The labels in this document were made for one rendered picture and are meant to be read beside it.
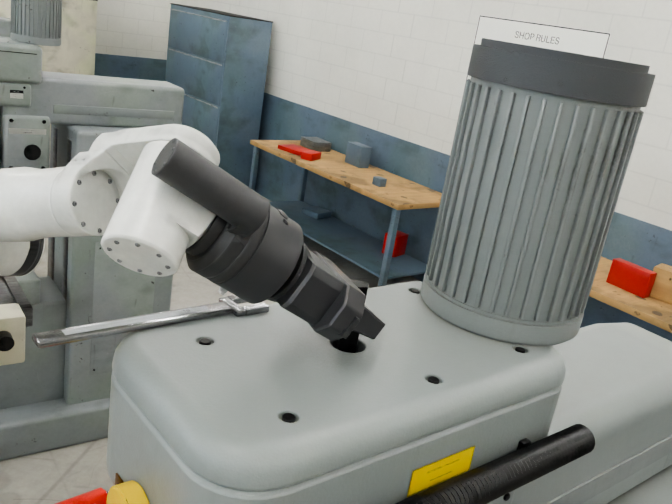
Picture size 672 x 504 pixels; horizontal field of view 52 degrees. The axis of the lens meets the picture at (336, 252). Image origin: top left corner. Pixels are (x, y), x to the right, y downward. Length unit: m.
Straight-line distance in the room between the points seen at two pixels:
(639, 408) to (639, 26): 4.36
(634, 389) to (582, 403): 0.13
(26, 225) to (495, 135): 0.48
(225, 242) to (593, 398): 0.64
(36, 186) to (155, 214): 0.15
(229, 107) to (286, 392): 7.43
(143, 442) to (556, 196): 0.48
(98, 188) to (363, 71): 6.45
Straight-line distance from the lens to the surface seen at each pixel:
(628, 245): 5.28
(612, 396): 1.10
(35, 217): 0.68
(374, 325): 0.71
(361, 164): 6.56
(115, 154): 0.65
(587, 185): 0.78
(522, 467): 0.78
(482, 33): 6.07
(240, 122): 8.11
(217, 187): 0.56
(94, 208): 0.66
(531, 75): 0.75
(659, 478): 1.35
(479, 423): 0.73
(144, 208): 0.57
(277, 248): 0.61
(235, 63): 7.95
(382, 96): 6.83
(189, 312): 0.74
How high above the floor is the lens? 2.21
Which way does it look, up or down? 19 degrees down
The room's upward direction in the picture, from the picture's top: 9 degrees clockwise
